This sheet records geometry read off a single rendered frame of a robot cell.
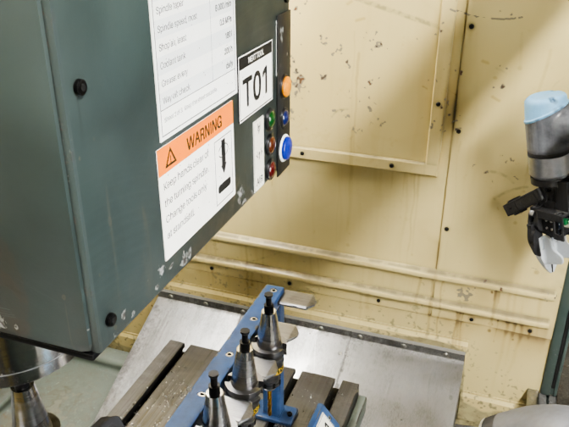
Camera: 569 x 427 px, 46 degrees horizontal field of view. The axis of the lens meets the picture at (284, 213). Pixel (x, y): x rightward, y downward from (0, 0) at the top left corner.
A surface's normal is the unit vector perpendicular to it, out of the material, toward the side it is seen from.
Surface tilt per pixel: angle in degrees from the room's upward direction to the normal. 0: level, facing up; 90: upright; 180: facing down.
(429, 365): 25
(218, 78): 90
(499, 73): 90
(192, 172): 90
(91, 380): 0
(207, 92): 90
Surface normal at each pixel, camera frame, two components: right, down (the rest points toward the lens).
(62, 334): -0.34, 0.41
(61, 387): 0.00, -0.90
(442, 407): -0.14, -0.65
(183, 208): 0.94, 0.15
